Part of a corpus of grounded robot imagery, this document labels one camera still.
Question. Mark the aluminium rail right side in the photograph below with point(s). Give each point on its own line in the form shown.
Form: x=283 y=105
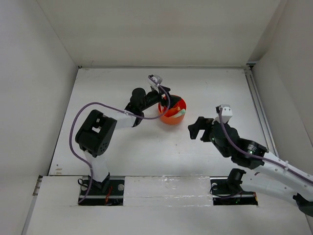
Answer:
x=256 y=100

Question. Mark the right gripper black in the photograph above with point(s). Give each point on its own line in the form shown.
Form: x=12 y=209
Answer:
x=201 y=123

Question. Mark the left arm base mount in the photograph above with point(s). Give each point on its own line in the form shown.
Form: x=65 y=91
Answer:
x=112 y=196

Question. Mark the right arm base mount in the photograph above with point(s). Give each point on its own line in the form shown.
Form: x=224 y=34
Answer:
x=227 y=191

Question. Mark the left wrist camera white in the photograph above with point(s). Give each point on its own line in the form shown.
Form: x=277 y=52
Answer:
x=155 y=80

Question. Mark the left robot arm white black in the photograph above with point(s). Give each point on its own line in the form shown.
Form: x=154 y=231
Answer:
x=95 y=134

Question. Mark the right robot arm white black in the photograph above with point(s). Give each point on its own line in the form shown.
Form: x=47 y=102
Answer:
x=258 y=170

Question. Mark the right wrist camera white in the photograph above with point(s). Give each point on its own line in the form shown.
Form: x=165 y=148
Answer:
x=224 y=113

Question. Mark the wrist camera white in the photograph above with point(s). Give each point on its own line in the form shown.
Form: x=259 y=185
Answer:
x=155 y=80
x=224 y=113

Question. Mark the orange round divided container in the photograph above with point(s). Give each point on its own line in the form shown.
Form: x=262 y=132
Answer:
x=168 y=119

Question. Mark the pale green white highlighter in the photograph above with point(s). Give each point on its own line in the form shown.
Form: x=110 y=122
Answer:
x=183 y=111

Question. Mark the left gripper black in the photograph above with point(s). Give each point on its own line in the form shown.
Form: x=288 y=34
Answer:
x=169 y=100

